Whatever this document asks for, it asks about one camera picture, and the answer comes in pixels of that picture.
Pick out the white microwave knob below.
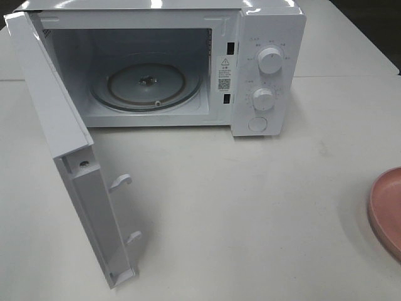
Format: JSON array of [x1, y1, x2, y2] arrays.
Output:
[[257, 46, 283, 75], [252, 88, 275, 111]]

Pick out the white microwave door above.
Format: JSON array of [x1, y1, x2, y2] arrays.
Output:
[[4, 11, 135, 288]]

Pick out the glass microwave turntable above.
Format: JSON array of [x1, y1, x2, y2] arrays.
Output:
[[90, 63, 202, 112]]

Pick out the white warning label sticker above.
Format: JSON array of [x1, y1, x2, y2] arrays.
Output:
[[216, 55, 235, 92]]

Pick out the round white door button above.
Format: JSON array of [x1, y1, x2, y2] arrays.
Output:
[[248, 117, 268, 132]]

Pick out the pink round plate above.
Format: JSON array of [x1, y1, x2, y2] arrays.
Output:
[[368, 167, 400, 261]]

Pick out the white microwave oven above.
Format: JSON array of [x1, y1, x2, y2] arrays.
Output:
[[13, 1, 306, 137]]

